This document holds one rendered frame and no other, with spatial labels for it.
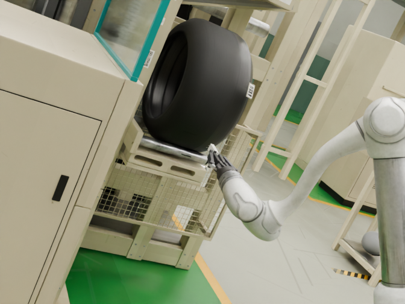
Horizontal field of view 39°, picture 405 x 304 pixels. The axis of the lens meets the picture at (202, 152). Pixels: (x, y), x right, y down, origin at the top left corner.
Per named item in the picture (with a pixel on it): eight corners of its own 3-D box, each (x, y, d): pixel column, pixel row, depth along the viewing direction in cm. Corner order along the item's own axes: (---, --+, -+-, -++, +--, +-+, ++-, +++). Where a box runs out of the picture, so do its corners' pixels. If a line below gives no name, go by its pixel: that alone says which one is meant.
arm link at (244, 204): (214, 188, 202) (233, 209, 209) (228, 214, 189) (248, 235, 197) (238, 170, 201) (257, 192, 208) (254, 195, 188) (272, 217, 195)
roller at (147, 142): (132, 140, 237) (134, 145, 234) (136, 131, 236) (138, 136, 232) (203, 161, 253) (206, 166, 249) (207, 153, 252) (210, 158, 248)
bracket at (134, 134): (129, 152, 230) (138, 131, 228) (109, 119, 264) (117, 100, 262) (136, 154, 231) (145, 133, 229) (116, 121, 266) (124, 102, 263)
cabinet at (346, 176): (341, 205, 676) (392, 111, 645) (316, 184, 723) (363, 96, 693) (393, 220, 718) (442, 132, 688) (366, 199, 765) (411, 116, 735)
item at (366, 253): (370, 286, 461) (419, 202, 441) (330, 247, 512) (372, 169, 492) (399, 292, 477) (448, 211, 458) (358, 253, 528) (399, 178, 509)
